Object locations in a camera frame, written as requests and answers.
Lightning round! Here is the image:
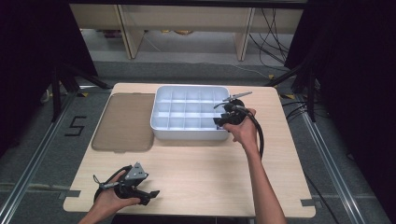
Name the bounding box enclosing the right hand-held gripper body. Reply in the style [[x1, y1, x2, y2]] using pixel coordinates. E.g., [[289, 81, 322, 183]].
[[213, 91, 254, 128]]

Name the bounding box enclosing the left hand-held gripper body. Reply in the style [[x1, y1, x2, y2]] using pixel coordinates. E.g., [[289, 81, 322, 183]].
[[113, 161, 149, 206]]

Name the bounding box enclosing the white divided storage box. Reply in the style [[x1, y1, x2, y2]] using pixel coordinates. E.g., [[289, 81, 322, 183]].
[[149, 84, 232, 142]]

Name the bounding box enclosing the person's right hand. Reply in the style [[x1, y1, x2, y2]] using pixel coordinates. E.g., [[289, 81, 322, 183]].
[[221, 107, 262, 157]]

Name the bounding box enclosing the person's left hand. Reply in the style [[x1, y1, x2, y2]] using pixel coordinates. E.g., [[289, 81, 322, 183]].
[[92, 170, 142, 217]]

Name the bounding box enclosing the translucent brown plastic lid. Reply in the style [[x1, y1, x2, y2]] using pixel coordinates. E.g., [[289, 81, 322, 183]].
[[91, 92, 156, 154]]

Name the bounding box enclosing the black metal stand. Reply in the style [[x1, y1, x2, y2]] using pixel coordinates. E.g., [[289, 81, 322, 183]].
[[263, 57, 319, 123], [49, 61, 114, 123]]

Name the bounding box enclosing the beige wooden desk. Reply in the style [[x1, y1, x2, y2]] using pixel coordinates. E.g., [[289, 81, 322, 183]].
[[68, 3, 304, 62]]

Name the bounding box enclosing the black curtain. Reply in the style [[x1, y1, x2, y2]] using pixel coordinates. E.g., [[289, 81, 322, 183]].
[[283, 0, 396, 218], [0, 0, 99, 158]]

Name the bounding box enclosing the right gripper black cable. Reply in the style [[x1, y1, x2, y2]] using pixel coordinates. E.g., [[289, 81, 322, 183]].
[[231, 104, 265, 161]]

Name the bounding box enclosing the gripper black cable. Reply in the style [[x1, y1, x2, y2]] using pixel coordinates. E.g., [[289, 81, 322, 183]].
[[231, 104, 265, 161], [92, 164, 133, 203]]

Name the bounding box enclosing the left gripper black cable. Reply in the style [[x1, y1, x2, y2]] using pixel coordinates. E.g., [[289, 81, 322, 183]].
[[92, 164, 133, 203]]

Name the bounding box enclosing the white floor cable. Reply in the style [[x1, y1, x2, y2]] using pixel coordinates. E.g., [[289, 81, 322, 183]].
[[229, 63, 273, 80]]

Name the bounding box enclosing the bundle of black floor cables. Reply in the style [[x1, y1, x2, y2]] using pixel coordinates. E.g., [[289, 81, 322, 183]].
[[247, 7, 302, 73]]

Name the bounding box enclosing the aluminium floor rail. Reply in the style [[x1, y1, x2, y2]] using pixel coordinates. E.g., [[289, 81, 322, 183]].
[[298, 105, 372, 224], [0, 90, 80, 224]]

